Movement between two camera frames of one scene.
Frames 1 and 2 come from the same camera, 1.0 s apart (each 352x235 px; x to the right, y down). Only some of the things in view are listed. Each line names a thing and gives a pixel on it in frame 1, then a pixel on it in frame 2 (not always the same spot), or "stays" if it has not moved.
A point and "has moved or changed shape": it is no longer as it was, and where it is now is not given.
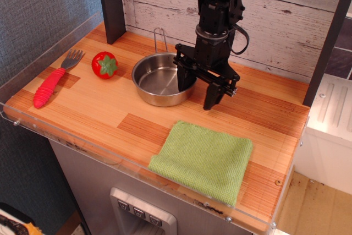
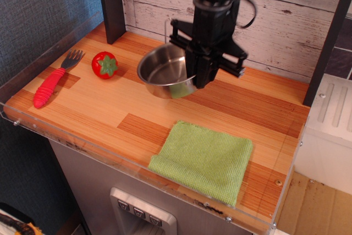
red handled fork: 72,58 stays
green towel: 214,163 stays
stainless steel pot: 155,75 has moved or changed shape
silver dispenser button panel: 134,216 stays
